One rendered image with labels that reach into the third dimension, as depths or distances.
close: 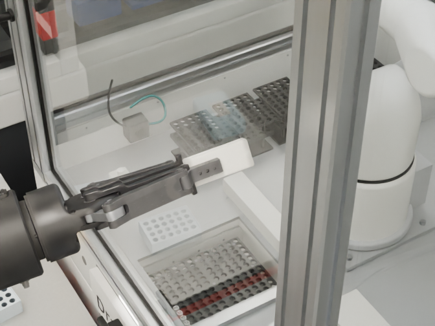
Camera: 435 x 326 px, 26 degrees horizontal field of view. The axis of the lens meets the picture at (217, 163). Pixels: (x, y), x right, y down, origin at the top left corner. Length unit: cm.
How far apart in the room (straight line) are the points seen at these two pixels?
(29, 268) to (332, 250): 33
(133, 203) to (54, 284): 123
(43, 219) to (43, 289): 121
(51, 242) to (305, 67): 30
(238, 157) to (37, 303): 119
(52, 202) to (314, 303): 33
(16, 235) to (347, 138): 34
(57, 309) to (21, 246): 117
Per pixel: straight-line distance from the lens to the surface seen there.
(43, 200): 94
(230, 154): 98
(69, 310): 209
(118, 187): 95
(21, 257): 93
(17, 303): 208
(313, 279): 107
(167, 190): 94
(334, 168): 94
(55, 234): 94
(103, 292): 190
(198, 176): 97
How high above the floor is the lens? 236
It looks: 42 degrees down
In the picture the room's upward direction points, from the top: straight up
